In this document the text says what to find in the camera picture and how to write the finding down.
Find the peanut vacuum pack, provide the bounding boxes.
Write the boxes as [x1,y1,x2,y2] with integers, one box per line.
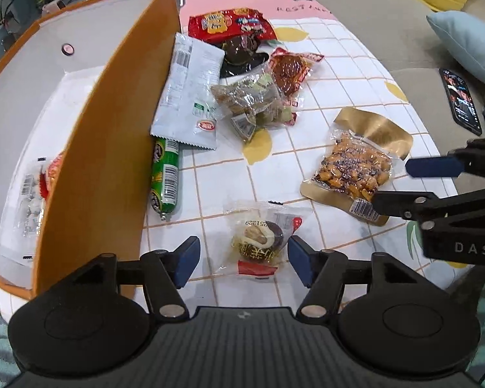
[300,108,414,226]

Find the green sausage stick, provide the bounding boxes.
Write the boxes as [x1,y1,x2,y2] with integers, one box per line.
[150,137,179,221]

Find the clear egg snack packet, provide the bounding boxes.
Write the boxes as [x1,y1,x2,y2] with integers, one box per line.
[219,200,313,279]

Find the white snack packet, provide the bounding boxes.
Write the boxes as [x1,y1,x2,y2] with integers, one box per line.
[150,33,224,150]

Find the clear mixed snack bag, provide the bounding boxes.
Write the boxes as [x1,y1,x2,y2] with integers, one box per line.
[210,68,297,143]

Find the red dried meat packet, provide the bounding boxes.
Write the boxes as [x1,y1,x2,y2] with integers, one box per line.
[268,47,324,108]

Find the dark braised snack packet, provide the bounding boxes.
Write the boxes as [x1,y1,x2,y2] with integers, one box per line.
[220,34,270,79]

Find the red noodle snack bag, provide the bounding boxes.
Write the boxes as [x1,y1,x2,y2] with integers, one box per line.
[187,7,277,45]

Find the black smartphone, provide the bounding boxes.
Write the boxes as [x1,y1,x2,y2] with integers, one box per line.
[439,68,482,137]

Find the light blue cushion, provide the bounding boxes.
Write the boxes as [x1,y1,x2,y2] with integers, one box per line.
[427,11,485,84]

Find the beige sofa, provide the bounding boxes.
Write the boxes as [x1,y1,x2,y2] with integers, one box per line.
[316,0,485,154]

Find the white packet inside box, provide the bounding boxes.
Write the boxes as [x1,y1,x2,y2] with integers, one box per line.
[16,152,64,251]

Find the patterned tablecloth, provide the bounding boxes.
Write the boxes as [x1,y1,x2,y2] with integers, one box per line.
[0,0,458,320]

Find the orange cardboard box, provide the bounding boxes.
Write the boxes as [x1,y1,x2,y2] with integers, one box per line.
[0,0,179,299]

